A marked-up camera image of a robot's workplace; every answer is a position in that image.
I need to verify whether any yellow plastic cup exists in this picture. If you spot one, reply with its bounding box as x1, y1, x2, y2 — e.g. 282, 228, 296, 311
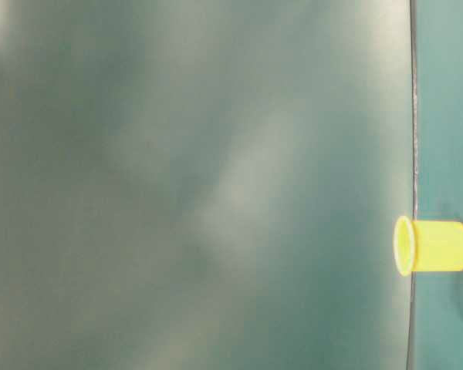
393, 216, 463, 276

